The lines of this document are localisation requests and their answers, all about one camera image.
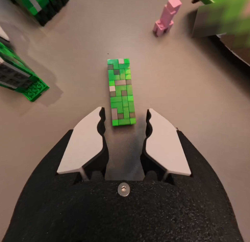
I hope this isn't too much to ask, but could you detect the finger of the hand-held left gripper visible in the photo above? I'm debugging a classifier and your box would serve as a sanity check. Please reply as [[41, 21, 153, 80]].
[[0, 26, 10, 43]]

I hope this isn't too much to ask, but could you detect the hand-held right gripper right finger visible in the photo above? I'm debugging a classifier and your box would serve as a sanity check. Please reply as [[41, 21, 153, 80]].
[[140, 108, 192, 181]]

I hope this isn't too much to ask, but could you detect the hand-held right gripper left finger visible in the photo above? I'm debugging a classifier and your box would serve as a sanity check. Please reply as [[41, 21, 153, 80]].
[[56, 106, 109, 181]]

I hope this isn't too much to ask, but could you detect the hollow green lego block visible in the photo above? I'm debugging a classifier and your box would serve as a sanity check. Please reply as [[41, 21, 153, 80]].
[[0, 41, 50, 102]]

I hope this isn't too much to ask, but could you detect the green lego panel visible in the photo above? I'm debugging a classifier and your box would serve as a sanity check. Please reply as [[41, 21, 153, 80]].
[[107, 58, 137, 127]]

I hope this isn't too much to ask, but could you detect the large green lego assembly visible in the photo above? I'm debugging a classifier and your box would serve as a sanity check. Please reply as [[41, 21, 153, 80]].
[[6, 0, 70, 27]]

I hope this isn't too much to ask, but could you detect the pink lego pig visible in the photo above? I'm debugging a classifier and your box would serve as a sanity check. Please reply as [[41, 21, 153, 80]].
[[152, 0, 182, 37]]

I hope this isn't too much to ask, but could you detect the green cardboard set box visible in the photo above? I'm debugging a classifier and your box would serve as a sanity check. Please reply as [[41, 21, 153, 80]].
[[191, 0, 250, 39]]

